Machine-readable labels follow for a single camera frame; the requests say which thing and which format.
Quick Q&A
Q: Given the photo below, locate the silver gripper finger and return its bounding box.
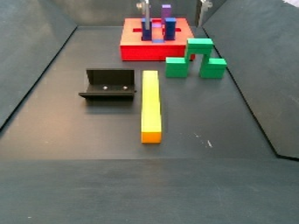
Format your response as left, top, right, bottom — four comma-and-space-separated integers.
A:
199, 0, 212, 25
136, 0, 151, 30

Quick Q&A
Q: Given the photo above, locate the long yellow rectangular block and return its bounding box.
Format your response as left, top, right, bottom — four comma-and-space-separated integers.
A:
141, 71, 163, 144

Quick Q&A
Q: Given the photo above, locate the red slotted base board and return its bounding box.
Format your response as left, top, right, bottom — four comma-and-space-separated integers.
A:
119, 17, 193, 61

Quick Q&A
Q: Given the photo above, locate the purple U-shaped block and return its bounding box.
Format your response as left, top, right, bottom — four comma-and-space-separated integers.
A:
152, 4, 172, 28

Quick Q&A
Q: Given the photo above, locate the dark blue U-shaped block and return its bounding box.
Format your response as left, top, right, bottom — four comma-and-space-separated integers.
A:
141, 17, 176, 43

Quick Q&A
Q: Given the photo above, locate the green arch-shaped block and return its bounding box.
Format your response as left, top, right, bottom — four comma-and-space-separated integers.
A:
164, 38, 227, 79

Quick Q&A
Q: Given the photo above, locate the black angled bracket holder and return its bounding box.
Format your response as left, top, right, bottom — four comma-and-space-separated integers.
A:
79, 68, 136, 99

